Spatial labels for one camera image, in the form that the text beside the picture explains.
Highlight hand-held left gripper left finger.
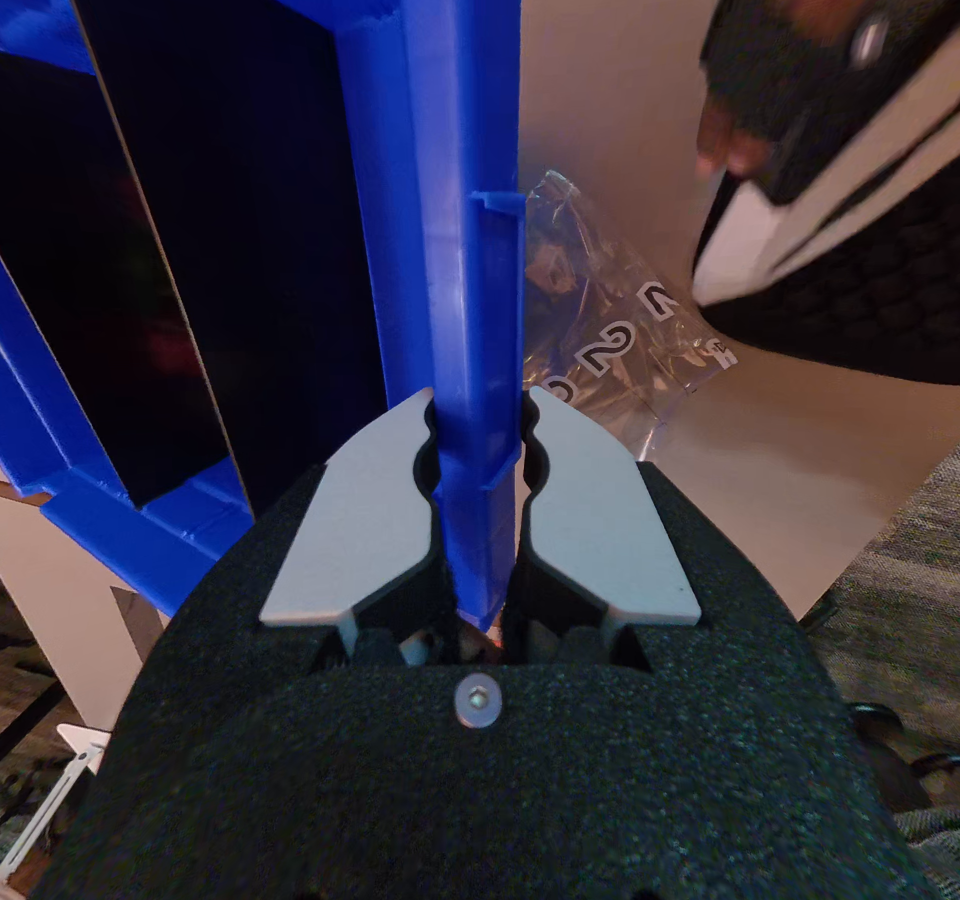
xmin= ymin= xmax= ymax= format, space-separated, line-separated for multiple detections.
xmin=257 ymin=387 xmax=441 ymax=649

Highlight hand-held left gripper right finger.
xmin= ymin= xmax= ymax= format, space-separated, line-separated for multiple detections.
xmin=521 ymin=387 xmax=704 ymax=653

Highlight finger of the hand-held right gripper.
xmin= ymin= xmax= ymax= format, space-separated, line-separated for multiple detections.
xmin=692 ymin=71 xmax=960 ymax=301
xmin=692 ymin=142 xmax=960 ymax=310

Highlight clear printed plastic bag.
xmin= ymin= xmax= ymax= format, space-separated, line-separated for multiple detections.
xmin=521 ymin=168 xmax=741 ymax=466

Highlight blue plastic bin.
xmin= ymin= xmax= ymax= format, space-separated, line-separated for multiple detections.
xmin=0 ymin=0 xmax=526 ymax=632

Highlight black mesh pad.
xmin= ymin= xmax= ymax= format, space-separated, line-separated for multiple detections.
xmin=693 ymin=157 xmax=960 ymax=385

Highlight black bin divider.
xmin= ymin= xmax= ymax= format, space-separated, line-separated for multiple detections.
xmin=48 ymin=0 xmax=391 ymax=522
xmin=0 ymin=52 xmax=235 ymax=508

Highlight white folding stand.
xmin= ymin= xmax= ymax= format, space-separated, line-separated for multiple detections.
xmin=0 ymin=720 xmax=110 ymax=878

